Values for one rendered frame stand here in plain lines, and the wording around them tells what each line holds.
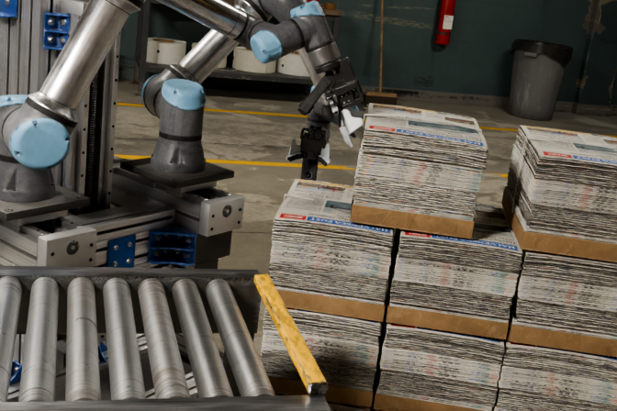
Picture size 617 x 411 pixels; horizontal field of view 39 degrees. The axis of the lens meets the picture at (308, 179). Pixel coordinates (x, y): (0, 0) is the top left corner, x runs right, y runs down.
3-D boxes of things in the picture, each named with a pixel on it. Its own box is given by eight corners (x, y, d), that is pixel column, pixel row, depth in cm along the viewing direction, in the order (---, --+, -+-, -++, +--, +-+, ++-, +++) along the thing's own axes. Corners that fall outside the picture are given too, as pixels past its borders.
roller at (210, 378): (190, 303, 172) (200, 281, 171) (229, 434, 129) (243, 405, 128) (166, 294, 170) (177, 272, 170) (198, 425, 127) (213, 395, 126)
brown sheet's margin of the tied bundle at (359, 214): (352, 203, 219) (354, 186, 218) (466, 219, 217) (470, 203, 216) (348, 221, 204) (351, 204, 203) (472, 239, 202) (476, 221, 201)
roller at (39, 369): (53, 302, 165) (62, 278, 164) (45, 440, 121) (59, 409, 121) (27, 294, 163) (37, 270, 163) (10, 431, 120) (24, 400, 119)
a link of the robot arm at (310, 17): (281, 13, 212) (310, 1, 215) (298, 55, 214) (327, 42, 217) (293, 8, 205) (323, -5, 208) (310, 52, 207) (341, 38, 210)
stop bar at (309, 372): (269, 283, 172) (270, 272, 171) (329, 394, 132) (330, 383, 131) (252, 282, 171) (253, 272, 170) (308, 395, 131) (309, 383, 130)
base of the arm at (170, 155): (139, 162, 239) (140, 127, 237) (179, 156, 251) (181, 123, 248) (176, 176, 230) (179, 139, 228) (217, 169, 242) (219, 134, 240)
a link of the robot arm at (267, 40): (249, 61, 214) (286, 43, 217) (268, 69, 204) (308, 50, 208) (239, 30, 210) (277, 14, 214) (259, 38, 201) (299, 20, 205)
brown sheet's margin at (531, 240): (500, 203, 236) (503, 187, 235) (608, 217, 234) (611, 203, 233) (520, 249, 199) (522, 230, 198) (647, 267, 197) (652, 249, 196)
